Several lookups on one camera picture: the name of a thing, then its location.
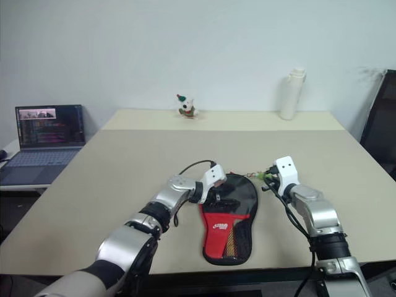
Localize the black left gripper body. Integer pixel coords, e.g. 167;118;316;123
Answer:
205;184;224;212

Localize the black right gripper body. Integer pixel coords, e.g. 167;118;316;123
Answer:
267;165;282;190

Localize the green red zipper pull charm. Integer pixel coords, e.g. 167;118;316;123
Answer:
244;170;273;181

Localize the black red paddle case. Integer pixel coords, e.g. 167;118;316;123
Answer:
197;172;260;266

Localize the white water bottle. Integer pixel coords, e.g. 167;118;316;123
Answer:
280;66;308;121

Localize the small white plush toy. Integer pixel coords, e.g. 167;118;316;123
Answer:
176;93;200;119

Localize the black office chair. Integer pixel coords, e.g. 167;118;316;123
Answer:
359;69;396;183

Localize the open grey laptop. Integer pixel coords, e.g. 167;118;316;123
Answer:
0;104;87;186

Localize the white side table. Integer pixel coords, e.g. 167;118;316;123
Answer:
0;137;91;192

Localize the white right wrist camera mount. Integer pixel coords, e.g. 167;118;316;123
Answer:
273;157;301;198

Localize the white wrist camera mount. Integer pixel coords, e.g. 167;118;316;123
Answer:
200;164;228;205
273;157;301;198

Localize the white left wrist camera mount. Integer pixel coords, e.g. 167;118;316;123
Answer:
200;164;228;205

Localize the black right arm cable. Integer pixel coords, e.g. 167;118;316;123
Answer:
271;184;317;297

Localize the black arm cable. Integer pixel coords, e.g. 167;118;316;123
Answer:
271;184;317;297
172;160;217;229

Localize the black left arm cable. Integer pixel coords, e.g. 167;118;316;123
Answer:
172;160;217;229

